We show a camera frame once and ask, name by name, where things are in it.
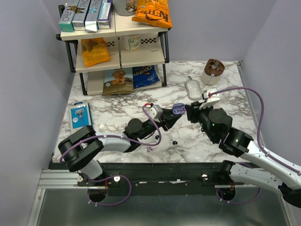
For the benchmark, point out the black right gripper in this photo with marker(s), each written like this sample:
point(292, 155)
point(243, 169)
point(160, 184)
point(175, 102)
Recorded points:
point(192, 110)

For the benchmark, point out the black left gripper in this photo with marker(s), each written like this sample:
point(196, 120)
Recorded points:
point(169, 121)

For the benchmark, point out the lavender earbud charging case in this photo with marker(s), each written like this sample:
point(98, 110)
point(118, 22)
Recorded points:
point(178, 106)

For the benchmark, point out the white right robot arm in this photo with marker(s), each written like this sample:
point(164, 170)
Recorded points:
point(278, 174)

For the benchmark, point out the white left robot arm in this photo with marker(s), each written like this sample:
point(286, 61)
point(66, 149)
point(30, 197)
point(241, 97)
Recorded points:
point(78, 151)

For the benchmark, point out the brown paper cup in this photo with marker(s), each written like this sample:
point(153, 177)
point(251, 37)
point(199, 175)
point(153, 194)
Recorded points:
point(212, 72)

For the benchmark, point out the blue doritos bag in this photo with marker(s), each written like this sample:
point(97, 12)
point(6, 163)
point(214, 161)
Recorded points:
point(144, 76)

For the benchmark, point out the tan chips bag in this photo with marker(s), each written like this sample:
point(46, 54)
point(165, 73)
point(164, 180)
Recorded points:
point(118, 81)

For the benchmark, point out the beige tiered shelf rack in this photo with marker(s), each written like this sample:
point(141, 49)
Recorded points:
point(152, 51)

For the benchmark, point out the white printed mug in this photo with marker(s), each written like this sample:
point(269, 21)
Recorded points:
point(131, 42)

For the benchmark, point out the blue razor package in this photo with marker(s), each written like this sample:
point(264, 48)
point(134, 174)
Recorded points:
point(80, 116)

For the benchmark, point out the orange snack bag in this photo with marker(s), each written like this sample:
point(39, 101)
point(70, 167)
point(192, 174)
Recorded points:
point(94, 51)

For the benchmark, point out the orange kettle chips bag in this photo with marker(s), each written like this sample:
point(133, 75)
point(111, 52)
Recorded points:
point(153, 12)

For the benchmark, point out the purple blue toothpaste box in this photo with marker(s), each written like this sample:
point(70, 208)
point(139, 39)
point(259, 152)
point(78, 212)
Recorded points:
point(104, 17)

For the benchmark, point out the grey cartoon mug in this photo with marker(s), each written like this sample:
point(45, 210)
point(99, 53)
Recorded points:
point(125, 7)

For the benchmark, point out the silver blue toothpaste box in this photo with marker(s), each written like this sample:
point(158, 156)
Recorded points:
point(92, 16)

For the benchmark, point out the teal toothpaste box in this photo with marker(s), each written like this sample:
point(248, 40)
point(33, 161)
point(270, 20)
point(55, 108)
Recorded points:
point(65, 22)

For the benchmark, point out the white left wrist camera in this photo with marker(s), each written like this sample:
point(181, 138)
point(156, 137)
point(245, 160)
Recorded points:
point(155, 111)

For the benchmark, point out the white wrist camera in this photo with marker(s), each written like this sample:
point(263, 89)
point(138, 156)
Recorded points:
point(208, 99)
point(155, 111)

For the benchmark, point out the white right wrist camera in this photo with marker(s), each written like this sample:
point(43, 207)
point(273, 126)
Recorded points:
point(208, 99)

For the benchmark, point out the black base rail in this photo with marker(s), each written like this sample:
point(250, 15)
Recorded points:
point(158, 179)

